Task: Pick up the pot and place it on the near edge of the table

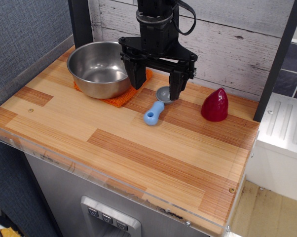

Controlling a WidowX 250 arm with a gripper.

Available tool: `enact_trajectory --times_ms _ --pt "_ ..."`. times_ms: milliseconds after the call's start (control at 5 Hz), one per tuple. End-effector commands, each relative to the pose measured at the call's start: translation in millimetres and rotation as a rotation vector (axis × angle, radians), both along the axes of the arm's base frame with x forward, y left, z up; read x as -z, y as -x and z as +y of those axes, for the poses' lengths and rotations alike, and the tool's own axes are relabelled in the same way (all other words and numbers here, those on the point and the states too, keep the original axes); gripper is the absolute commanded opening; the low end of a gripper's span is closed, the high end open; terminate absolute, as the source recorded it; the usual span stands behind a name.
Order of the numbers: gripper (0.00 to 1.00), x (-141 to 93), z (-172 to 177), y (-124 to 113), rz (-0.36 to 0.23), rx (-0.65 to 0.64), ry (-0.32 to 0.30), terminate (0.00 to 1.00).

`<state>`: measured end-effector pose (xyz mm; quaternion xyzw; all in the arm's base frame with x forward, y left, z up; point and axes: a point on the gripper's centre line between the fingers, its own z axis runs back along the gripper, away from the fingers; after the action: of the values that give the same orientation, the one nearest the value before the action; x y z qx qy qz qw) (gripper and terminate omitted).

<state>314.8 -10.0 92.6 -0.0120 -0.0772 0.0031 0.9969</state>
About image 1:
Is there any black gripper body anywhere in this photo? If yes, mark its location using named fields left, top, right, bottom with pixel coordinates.
left=118, top=22, right=197, bottom=79

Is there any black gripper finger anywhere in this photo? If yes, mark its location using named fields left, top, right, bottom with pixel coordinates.
left=123, top=54, right=147, bottom=89
left=169, top=71, right=188, bottom=101

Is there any stainless steel pot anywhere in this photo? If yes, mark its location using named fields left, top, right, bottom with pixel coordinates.
left=67, top=41, right=131, bottom=99

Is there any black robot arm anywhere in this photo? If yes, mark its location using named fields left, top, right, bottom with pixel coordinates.
left=118, top=0, right=198, bottom=101

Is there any blue grey measuring scoop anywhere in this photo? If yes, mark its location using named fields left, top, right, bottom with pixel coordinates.
left=143, top=86, right=174, bottom=126

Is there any orange folded cloth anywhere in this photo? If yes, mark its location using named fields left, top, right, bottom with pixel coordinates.
left=73, top=69, right=153, bottom=108

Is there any red strawberry-shaped toy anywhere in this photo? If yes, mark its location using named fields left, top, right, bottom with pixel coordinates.
left=201, top=88, right=229, bottom=122

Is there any clear acrylic table guard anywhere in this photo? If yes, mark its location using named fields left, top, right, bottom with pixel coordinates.
left=0, top=128, right=231, bottom=237

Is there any white ribbed box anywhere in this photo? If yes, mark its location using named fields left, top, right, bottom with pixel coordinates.
left=246, top=93, right=297, bottom=200

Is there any grey cabinet with button panel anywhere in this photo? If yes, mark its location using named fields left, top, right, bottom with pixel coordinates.
left=24, top=152, right=213, bottom=237

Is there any yellow object at corner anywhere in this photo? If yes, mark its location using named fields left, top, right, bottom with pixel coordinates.
left=0, top=228, right=21, bottom=237

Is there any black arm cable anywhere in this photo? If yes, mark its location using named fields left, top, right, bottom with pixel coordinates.
left=174, top=0, right=197, bottom=36

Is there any dark left frame post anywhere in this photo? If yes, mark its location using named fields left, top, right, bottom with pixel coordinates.
left=68, top=0, right=93, bottom=48

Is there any dark frame post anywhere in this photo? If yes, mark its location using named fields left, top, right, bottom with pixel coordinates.
left=253, top=0, right=297, bottom=122
left=68, top=0, right=93, bottom=48

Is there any dark right frame post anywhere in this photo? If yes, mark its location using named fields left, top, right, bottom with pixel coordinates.
left=253, top=0, right=297, bottom=122

